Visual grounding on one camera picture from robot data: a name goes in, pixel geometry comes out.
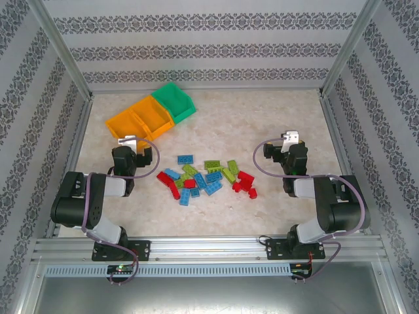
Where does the aluminium frame post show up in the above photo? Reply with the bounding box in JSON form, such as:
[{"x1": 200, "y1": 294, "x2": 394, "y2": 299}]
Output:
[
  {"x1": 26, "y1": 0, "x2": 95, "y2": 101},
  {"x1": 318, "y1": 0, "x2": 383, "y2": 98}
]

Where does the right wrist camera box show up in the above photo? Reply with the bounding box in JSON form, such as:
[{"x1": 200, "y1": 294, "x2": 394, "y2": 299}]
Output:
[{"x1": 280, "y1": 130, "x2": 301, "y2": 153}]

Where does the steel sheet panel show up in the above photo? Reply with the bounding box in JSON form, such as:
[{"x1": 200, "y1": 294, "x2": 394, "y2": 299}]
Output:
[{"x1": 19, "y1": 274, "x2": 405, "y2": 314}]

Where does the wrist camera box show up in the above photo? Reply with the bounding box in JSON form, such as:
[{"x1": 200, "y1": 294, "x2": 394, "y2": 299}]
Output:
[
  {"x1": 280, "y1": 130, "x2": 301, "y2": 153},
  {"x1": 117, "y1": 135, "x2": 147, "y2": 153}
]

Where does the green plastic bin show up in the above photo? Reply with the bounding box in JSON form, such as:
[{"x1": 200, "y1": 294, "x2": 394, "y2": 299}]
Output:
[{"x1": 150, "y1": 82, "x2": 197, "y2": 125}]

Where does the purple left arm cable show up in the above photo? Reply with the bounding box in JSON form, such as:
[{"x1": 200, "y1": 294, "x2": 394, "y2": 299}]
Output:
[{"x1": 80, "y1": 137, "x2": 160, "y2": 286}]

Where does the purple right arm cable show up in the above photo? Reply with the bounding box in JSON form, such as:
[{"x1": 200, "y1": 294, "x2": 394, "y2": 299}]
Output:
[{"x1": 253, "y1": 137, "x2": 368, "y2": 282}]

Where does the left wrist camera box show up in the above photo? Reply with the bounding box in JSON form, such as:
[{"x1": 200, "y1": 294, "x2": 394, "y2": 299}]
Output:
[{"x1": 117, "y1": 135, "x2": 147, "y2": 153}]

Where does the slotted grey cable duct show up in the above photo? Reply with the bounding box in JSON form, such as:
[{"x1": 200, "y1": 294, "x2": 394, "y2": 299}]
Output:
[{"x1": 44, "y1": 264, "x2": 292, "y2": 277}]

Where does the aluminium back rail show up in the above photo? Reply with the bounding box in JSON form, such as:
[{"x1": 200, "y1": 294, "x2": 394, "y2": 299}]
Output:
[{"x1": 87, "y1": 86, "x2": 325, "y2": 96}]

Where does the aluminium front rail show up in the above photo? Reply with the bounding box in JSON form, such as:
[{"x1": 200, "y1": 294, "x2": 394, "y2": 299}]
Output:
[{"x1": 31, "y1": 237, "x2": 384, "y2": 262}]

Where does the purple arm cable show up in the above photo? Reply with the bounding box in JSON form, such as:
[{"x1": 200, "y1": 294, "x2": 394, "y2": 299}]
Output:
[
  {"x1": 253, "y1": 137, "x2": 368, "y2": 282},
  {"x1": 80, "y1": 137, "x2": 160, "y2": 286}
]

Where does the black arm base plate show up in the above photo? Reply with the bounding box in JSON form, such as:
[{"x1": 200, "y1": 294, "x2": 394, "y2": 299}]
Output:
[
  {"x1": 91, "y1": 240, "x2": 151, "y2": 262},
  {"x1": 264, "y1": 238, "x2": 327, "y2": 261}
]

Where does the aluminium side rail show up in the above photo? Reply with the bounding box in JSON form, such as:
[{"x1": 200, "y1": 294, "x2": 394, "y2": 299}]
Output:
[
  {"x1": 318, "y1": 91, "x2": 374, "y2": 236},
  {"x1": 45, "y1": 96, "x2": 96, "y2": 239}
]

